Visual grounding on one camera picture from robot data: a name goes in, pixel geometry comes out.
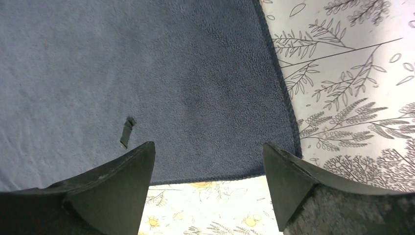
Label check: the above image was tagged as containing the floral tablecloth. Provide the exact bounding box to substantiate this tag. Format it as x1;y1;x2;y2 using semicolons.
139;0;415;235

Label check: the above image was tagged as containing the dark grey towel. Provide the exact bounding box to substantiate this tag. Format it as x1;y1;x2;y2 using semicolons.
0;0;301;191

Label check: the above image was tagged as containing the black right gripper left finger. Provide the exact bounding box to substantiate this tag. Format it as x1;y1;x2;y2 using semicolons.
0;141;156;235

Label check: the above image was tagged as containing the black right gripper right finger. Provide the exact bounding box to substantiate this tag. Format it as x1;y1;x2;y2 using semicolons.
262;143;415;235

